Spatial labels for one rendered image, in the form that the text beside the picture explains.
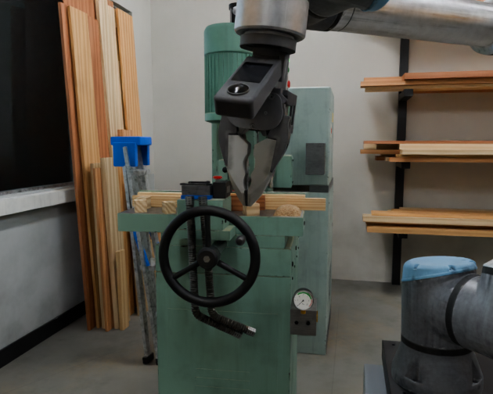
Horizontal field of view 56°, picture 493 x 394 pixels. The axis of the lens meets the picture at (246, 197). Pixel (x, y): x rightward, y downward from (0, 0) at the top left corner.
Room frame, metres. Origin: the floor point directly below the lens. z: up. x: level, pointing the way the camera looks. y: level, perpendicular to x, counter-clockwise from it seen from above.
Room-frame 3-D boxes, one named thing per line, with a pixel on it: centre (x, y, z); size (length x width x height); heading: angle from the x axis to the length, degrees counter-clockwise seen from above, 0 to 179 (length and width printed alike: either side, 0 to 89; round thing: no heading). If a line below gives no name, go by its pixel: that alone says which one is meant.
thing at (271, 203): (1.61, 0.07, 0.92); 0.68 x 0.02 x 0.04; 81
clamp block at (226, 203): (1.42, 0.13, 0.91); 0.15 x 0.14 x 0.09; 81
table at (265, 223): (1.51, 0.11, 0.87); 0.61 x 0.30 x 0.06; 81
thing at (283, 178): (1.76, -0.13, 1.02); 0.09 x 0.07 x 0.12; 81
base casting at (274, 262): (1.73, 0.04, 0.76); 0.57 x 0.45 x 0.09; 171
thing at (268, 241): (1.55, 0.06, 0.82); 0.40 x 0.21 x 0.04; 81
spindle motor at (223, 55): (1.61, 0.05, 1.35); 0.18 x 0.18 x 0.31
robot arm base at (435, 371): (0.99, -0.42, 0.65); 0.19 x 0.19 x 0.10
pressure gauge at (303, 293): (1.36, -0.17, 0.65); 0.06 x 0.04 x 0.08; 81
